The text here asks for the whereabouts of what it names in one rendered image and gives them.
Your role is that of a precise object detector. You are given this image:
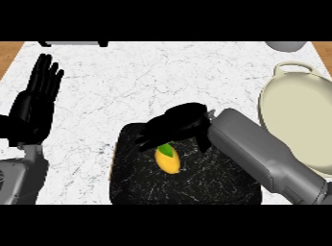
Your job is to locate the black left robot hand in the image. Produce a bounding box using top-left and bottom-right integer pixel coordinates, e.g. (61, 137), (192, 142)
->
(0, 53), (65, 148)

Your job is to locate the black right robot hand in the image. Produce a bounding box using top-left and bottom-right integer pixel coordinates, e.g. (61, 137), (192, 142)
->
(133, 102), (216, 154)

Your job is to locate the yellow lemon with green leaf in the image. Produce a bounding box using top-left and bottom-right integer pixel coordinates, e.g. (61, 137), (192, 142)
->
(154, 142), (182, 175)

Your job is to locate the black marble tray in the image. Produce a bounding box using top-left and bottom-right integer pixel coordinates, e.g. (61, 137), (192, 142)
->
(108, 122), (264, 206)

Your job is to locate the cream oval pot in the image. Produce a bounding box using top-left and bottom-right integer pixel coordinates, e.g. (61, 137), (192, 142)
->
(257, 61), (332, 179)

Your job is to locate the grey appliance with black feet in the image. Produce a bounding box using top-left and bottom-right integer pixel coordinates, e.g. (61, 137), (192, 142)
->
(37, 41), (110, 48)

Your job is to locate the grey round bowl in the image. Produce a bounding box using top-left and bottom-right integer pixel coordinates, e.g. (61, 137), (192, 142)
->
(264, 41), (310, 53)

